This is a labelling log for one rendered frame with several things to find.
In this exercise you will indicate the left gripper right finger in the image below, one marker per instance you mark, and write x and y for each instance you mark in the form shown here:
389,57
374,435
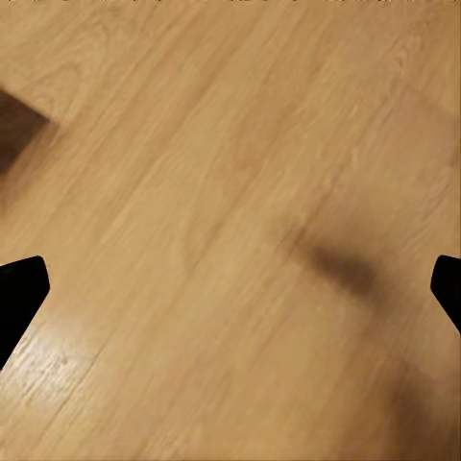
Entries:
446,286

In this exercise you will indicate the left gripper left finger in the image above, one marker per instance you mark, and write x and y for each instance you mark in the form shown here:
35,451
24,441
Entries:
24,285

